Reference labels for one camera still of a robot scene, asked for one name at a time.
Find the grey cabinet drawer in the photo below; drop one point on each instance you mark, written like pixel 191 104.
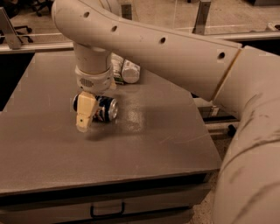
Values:
pixel 164 205

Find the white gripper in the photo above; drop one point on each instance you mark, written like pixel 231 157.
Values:
pixel 93 82

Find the black office chair base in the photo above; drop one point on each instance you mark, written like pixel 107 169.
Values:
pixel 19 33

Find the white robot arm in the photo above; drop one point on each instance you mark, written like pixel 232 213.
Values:
pixel 242 80

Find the black drawer handle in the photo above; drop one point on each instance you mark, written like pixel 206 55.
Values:
pixel 104 210

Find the green chip bag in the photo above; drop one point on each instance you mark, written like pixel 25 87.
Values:
pixel 117 76

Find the black office chair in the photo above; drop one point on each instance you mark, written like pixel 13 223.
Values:
pixel 39 5

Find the right metal glass bracket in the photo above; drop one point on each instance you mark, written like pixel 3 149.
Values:
pixel 201 19

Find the metal window rail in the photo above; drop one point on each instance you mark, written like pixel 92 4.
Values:
pixel 264 40

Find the metal glass bracket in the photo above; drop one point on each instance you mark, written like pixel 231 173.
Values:
pixel 127 11
pixel 8 30
pixel 201 19

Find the middle metal glass bracket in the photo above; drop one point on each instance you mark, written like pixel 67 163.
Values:
pixel 127 11

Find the blue pepsi can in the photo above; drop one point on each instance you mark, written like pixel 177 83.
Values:
pixel 107 108

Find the clear plastic water bottle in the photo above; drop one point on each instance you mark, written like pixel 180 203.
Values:
pixel 130 72

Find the left metal glass bracket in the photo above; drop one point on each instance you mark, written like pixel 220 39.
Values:
pixel 8 30

